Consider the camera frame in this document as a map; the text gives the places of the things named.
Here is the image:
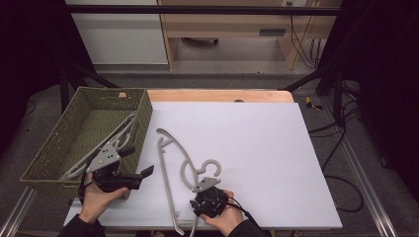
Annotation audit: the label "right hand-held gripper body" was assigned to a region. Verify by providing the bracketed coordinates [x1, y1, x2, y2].
[189, 176, 229, 219]

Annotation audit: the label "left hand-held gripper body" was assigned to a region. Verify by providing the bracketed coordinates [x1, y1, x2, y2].
[85, 142, 143, 194]

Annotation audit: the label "green woven basket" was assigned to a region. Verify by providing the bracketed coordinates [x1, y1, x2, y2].
[19, 86, 154, 200]

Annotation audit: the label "person's right hand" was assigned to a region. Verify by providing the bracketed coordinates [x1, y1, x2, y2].
[199, 189, 245, 237]

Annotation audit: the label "person's left hand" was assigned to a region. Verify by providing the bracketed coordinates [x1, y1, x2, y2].
[78, 172, 130, 225]

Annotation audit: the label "white table sheet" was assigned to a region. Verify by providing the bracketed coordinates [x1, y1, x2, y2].
[63, 101, 344, 231]

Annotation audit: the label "black metal stand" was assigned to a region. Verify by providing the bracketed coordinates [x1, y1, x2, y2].
[282, 63, 348, 128]
[58, 61, 121, 114]

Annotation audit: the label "white cabinet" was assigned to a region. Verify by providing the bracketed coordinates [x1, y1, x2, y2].
[64, 0, 169, 66]

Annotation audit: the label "black curtain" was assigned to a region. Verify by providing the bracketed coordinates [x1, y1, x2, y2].
[0, 0, 97, 161]
[316, 0, 419, 202]

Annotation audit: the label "yellow and black tool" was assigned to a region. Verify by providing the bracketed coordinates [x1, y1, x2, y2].
[304, 96, 324, 112]

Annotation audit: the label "light wooden desk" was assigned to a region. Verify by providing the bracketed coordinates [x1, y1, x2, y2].
[157, 0, 344, 71]

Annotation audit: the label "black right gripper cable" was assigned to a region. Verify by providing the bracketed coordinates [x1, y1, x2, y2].
[225, 195, 265, 232]

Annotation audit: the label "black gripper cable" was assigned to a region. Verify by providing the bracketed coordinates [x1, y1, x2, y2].
[225, 195, 265, 232]
[77, 157, 100, 205]

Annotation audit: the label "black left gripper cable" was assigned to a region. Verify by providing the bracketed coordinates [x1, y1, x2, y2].
[77, 157, 100, 205]

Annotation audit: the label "aluminium rail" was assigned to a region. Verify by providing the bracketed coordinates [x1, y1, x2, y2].
[319, 98, 399, 237]
[0, 187, 38, 237]

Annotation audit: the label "black floor cable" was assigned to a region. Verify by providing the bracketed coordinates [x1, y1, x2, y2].
[308, 107, 366, 214]

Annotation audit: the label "black horizontal frame bar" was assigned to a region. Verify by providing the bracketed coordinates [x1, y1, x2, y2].
[63, 4, 342, 17]

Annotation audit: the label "black hanging cables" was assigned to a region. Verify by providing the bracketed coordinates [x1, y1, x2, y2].
[286, 1, 323, 70]

